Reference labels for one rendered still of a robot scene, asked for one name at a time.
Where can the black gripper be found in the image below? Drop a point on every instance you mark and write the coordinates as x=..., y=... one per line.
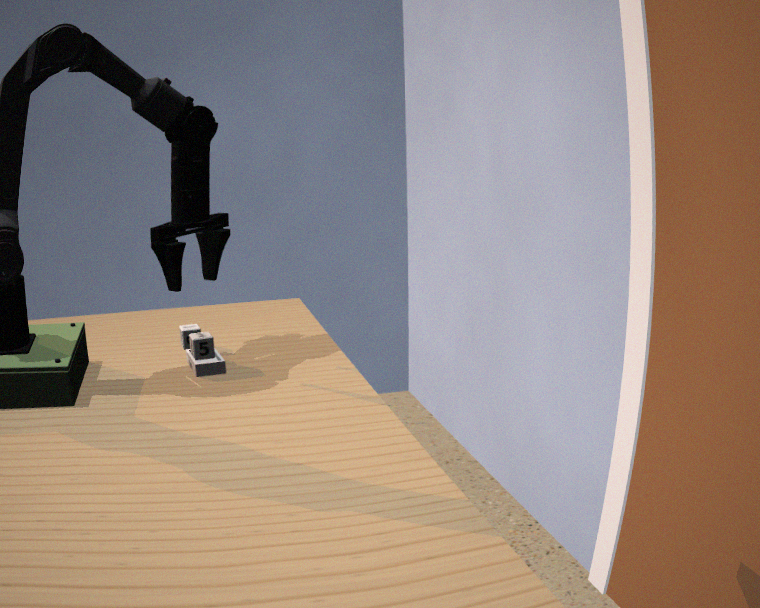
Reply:
x=190, y=209

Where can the white digit cube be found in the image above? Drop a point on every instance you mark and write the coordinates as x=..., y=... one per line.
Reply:
x=185, y=331
x=202, y=346

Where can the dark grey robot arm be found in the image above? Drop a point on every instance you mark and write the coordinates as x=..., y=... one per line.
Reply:
x=192, y=129

